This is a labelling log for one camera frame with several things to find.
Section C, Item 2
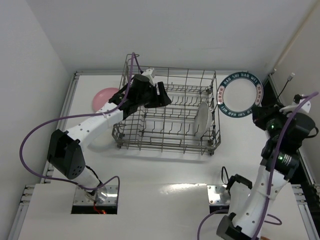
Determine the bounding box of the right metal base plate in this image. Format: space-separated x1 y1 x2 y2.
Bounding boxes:
207 184 231 206

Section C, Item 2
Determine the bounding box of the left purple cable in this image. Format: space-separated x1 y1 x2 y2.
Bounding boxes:
19 51 141 205

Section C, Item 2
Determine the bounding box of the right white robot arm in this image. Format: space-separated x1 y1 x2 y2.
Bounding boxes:
216 101 316 240

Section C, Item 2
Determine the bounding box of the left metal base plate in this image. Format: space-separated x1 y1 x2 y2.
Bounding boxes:
73 184 119 207

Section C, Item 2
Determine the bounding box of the pink plate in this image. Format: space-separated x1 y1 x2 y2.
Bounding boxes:
92 87 119 112

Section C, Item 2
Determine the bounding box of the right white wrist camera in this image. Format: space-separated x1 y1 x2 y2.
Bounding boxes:
279 94 311 114

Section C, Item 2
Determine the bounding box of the plain white plate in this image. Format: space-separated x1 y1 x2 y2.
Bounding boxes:
193 102 209 139

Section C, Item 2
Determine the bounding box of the white plate with lettered rim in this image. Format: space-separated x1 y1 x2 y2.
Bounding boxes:
216 71 264 118

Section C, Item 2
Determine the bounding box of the black cable with white plug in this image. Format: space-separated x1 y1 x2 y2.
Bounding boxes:
276 72 296 100

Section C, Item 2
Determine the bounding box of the grey wire dish rack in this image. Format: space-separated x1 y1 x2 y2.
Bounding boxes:
112 66 221 156

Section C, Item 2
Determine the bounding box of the purple cable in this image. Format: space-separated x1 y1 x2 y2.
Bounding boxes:
19 51 141 205
197 91 320 240

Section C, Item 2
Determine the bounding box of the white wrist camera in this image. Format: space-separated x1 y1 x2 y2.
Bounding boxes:
279 94 311 114
141 68 156 86

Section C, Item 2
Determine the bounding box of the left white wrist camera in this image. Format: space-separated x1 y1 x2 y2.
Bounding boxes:
141 68 156 86

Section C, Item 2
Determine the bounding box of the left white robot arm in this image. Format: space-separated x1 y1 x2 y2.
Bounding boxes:
47 74 172 196

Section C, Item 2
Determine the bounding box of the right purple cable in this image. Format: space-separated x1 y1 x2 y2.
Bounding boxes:
197 91 320 240

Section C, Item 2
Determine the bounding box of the metal base plate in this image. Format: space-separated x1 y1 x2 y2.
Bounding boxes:
73 184 119 207
207 184 231 206

